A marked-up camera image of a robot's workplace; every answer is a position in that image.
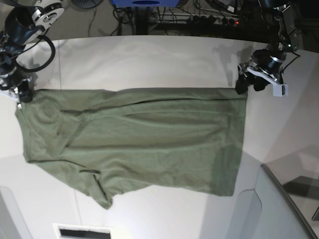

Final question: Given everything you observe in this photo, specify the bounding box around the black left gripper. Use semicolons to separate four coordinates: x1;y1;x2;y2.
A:
235;49;284;94

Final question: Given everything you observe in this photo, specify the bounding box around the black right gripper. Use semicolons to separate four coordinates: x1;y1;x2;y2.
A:
0;72;34;103

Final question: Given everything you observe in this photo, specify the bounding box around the green t-shirt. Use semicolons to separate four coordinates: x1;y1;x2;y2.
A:
15;88;247;209

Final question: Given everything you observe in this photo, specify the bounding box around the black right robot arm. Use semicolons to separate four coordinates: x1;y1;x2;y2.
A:
0;0;64;104

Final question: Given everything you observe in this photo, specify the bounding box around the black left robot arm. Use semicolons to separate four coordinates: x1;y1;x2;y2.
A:
235;0;300;97

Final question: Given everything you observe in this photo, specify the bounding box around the black power strip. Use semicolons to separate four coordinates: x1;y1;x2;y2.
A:
158;12;240;26

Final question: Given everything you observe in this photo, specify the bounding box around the blue box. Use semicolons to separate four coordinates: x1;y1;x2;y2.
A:
111;0;188;7

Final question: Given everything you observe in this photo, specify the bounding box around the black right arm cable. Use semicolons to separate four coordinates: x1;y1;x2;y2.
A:
9;34;56;73

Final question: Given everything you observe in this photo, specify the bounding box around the black table post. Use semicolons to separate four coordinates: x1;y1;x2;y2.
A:
135;7;150;35

